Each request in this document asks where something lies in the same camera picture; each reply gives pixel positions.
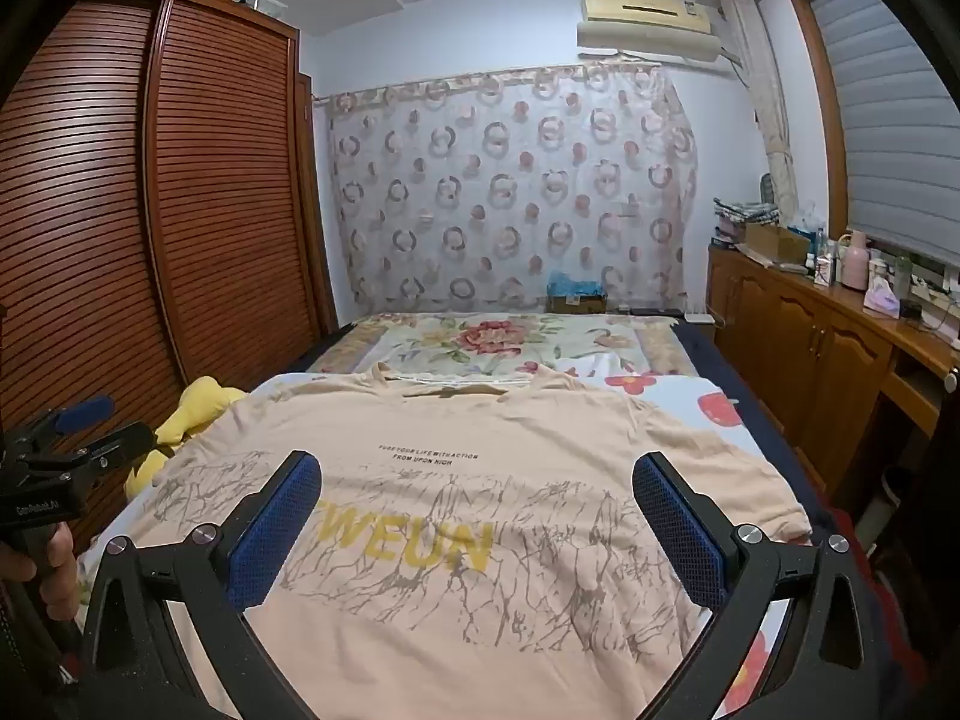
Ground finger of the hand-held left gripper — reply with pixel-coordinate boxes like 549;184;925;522
71;422;160;466
41;396;116;437

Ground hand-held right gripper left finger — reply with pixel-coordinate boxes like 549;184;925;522
75;450;323;720

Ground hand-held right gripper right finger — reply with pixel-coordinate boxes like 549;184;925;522
632;452;901;720

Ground beige printed t-shirt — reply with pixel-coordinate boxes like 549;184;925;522
135;362;815;720

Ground person's left hand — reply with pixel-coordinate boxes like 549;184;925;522
0;521;81;623

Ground yellow plush toy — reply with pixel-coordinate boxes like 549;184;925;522
124;377;248;500

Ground white flower-print sheet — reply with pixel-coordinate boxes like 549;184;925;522
75;367;812;720

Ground dark trash bin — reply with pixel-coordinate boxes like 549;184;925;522
876;465;925;535

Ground wooden sideboard cabinet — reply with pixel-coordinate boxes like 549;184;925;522
707;244;960;497

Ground brown louvred wooden wardrobe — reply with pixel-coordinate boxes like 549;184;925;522
0;0;338;548

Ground blue cloth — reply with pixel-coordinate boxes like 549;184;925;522
546;270;608;299

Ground floral blanket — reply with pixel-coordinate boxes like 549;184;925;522
307;311;687;381

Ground open cardboard box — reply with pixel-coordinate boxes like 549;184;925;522
741;221;812;265

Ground pink tissue pack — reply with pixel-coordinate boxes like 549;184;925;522
862;274;902;316

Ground pink thermos jug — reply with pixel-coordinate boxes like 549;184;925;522
840;231;875;292

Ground stack of folded cloths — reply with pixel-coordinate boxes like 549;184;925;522
712;196;782;227

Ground sheer circle-patterned curtain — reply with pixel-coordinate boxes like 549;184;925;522
315;64;700;310

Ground beige side curtain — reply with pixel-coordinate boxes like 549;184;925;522
720;0;800;212

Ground grey window blind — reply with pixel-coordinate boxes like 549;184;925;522
806;0;960;271

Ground wooden window frame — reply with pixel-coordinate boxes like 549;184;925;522
784;0;854;235

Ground cream wall air conditioner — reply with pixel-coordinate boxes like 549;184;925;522
576;0;743;65

